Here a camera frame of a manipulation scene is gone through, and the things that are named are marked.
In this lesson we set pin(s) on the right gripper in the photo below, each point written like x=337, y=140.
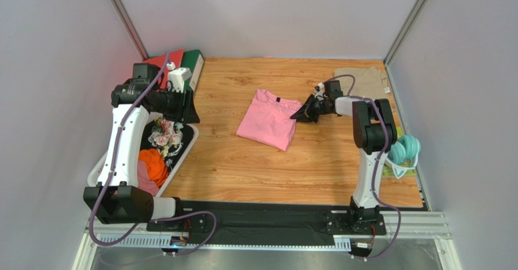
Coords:
x=312, y=109

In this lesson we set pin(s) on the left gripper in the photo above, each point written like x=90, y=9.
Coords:
x=188, y=113

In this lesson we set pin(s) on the pink t-shirt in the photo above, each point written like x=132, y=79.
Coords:
x=268, y=120

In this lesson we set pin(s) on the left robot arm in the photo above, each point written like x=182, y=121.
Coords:
x=123, y=203

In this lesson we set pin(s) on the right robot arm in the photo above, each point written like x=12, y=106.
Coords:
x=374, y=133

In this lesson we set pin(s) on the floral garment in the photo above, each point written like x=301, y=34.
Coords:
x=166, y=136

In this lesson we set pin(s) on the black t-shirt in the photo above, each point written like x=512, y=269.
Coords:
x=171, y=161

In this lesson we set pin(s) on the green binder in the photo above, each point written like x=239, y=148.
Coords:
x=194, y=61

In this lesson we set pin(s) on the orange garment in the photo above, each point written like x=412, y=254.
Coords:
x=156, y=168

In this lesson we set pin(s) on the folded beige t-shirt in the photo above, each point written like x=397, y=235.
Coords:
x=370, y=82

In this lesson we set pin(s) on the dusty pink garment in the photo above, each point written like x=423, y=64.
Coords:
x=144, y=181

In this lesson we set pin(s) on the green book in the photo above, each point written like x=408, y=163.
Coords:
x=398, y=170

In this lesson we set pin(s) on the teal headphones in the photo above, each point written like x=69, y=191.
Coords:
x=404, y=150

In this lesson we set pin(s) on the white laundry basket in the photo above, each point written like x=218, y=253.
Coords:
x=143, y=130

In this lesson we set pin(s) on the black base mat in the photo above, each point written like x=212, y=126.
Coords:
x=258, y=224

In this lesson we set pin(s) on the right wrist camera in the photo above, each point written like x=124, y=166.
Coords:
x=319, y=91

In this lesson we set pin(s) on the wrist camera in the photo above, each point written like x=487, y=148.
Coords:
x=319, y=91
x=176, y=77

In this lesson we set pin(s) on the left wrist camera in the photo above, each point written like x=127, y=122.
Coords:
x=176, y=77

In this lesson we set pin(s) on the aluminium mounting rail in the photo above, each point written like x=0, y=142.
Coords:
x=416, y=239

